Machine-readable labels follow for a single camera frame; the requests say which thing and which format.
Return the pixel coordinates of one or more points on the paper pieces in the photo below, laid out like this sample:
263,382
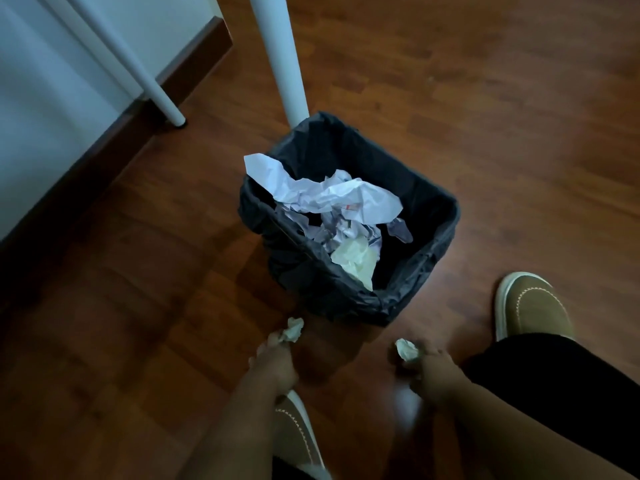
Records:
345,204

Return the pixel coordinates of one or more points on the person's left beige shoe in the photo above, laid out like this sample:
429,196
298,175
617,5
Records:
297,434

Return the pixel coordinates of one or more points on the person's beige shoe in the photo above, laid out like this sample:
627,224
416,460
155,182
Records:
530,304
297,434

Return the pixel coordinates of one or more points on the person's black trousers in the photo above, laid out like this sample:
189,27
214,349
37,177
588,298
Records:
550,379

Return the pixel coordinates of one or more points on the person's right hand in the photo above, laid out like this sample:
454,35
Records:
437,377

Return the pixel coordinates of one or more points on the person's left forearm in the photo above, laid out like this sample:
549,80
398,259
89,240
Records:
235,434

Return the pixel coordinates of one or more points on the person's right forearm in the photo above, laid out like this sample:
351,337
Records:
515,439

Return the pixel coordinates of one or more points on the person's left hand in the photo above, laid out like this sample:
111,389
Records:
275,367

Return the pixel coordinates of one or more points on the person's right beige shoe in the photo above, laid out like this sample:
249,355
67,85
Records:
530,304

